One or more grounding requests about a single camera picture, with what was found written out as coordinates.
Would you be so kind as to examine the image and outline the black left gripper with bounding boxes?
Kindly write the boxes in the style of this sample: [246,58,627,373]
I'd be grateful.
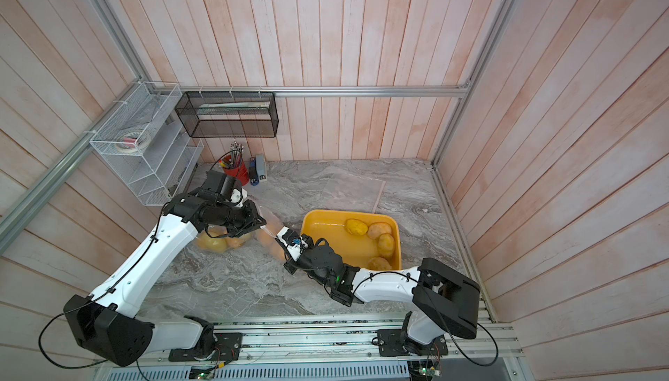
[215,198,267,236]

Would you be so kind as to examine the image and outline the clear zipper bag pink zip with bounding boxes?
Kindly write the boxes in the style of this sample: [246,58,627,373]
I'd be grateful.
[194,226,253,253]

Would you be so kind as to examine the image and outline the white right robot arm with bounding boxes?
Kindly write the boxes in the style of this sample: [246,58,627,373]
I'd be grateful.
[277,238,480,345]

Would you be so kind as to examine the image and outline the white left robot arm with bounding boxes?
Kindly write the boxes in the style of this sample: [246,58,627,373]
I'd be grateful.
[64,171,267,367]

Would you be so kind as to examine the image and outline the clear zipper bag pink dots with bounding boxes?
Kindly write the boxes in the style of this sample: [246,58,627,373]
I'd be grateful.
[316,172,386,213]

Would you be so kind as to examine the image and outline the red pen cup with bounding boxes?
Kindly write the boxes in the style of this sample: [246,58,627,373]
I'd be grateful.
[224,162,250,186]

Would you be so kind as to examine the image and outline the large yellow potato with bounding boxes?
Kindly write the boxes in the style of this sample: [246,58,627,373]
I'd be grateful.
[344,219,369,236]

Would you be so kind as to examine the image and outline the blue black stapler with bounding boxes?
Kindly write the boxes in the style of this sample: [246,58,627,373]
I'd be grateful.
[247,157,260,186]

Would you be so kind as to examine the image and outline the yellow plastic tray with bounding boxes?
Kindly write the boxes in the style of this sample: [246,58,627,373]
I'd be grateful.
[301,210,402,271]

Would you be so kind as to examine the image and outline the brown potato back right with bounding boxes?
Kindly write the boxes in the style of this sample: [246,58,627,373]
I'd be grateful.
[367,222,393,240]

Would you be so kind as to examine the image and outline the tape roll on shelf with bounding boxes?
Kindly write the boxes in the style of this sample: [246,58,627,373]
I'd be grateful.
[113,130,152,154]

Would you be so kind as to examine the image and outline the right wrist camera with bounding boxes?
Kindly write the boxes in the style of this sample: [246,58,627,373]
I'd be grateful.
[275,227,308,261]

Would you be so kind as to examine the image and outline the black mesh wall basket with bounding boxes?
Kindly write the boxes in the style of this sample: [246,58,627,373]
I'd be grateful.
[175,91,280,138]

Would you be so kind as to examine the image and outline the white wire shelf rack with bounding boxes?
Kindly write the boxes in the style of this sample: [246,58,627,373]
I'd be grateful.
[91,81,203,207]

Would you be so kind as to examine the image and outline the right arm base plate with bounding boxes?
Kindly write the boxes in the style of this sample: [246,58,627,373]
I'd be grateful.
[372,311,449,357]

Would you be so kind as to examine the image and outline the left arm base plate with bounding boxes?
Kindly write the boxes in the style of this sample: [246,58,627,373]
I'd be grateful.
[168,316,243,365]

